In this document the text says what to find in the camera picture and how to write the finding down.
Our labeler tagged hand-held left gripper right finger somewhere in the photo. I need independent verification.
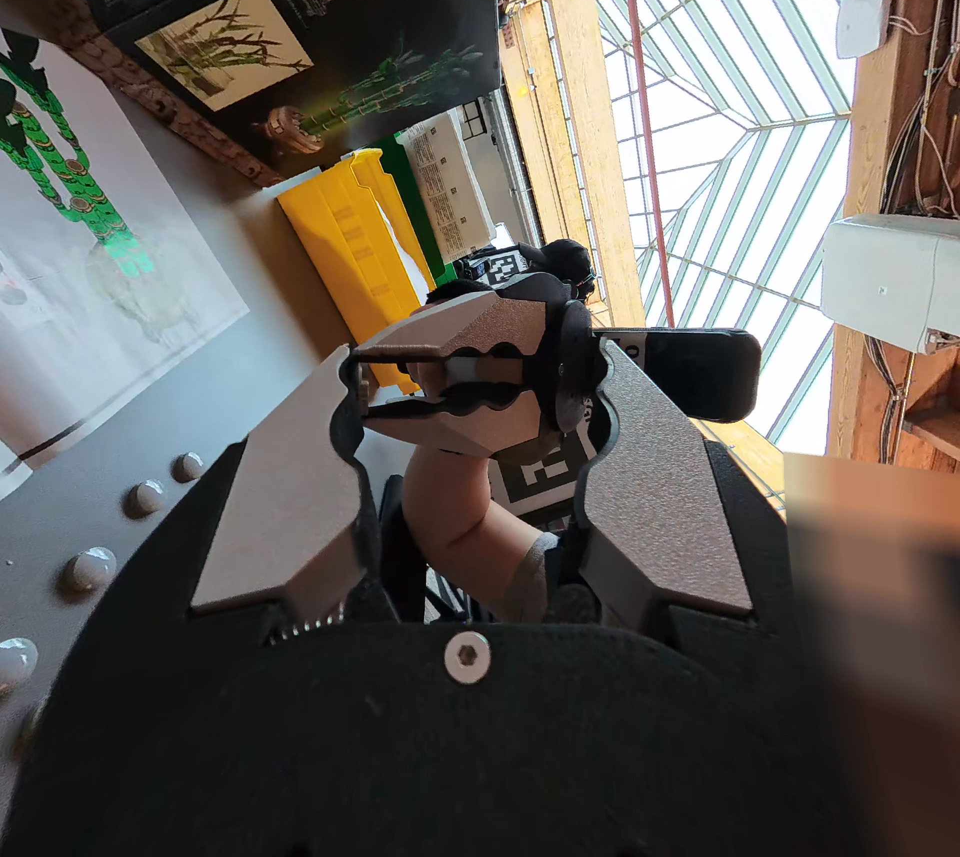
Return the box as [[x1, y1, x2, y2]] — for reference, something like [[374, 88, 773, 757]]
[[573, 338, 755, 631]]

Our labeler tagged yellow plastic bin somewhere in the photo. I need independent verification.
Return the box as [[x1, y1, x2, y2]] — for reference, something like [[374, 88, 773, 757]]
[[276, 146, 439, 396]]

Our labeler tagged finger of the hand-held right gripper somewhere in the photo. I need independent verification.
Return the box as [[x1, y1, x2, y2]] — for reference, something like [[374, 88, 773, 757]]
[[351, 290, 556, 378], [360, 380, 565, 458]]

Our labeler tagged open lego instruction booklet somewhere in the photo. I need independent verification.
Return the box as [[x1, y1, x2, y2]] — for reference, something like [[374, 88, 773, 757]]
[[0, 28, 251, 498]]

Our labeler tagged green plastic bin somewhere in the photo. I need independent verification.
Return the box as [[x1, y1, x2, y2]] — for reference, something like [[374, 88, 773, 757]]
[[369, 131, 460, 288]]

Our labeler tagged white router box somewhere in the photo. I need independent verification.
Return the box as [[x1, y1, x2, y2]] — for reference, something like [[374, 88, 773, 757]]
[[834, 0, 895, 61]]

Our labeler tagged black lego set box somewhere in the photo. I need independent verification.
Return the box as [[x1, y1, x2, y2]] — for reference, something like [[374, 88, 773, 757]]
[[0, 0, 504, 191]]

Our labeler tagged black framed marker sign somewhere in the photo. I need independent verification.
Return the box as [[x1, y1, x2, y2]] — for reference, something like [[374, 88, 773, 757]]
[[489, 422, 603, 522]]

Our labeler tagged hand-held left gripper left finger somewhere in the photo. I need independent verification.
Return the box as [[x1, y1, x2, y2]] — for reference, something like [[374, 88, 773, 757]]
[[189, 345, 384, 622]]

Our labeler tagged person's right forearm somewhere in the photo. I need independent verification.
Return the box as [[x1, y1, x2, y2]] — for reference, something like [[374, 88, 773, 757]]
[[403, 448, 562, 624]]

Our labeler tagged white printed panel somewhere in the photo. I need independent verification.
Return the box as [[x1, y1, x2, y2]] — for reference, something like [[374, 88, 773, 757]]
[[396, 109, 498, 266]]

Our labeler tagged white plastic bag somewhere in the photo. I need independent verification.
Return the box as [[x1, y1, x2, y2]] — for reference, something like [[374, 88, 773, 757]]
[[373, 193, 435, 296]]

